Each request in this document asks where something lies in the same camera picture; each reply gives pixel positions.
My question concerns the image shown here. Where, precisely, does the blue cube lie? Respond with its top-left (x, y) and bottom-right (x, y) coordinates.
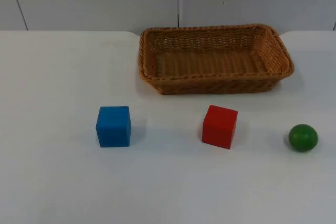
top-left (96, 106), bottom-right (131, 148)

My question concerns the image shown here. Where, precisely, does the green ball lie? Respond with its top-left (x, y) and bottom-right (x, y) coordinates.
top-left (288, 124), bottom-right (319, 153)

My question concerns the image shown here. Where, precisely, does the brown wicker basket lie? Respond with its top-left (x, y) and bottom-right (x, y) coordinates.
top-left (135, 23), bottom-right (295, 95)

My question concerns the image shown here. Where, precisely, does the red cube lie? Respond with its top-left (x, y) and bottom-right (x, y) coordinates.
top-left (201, 104), bottom-right (239, 150)

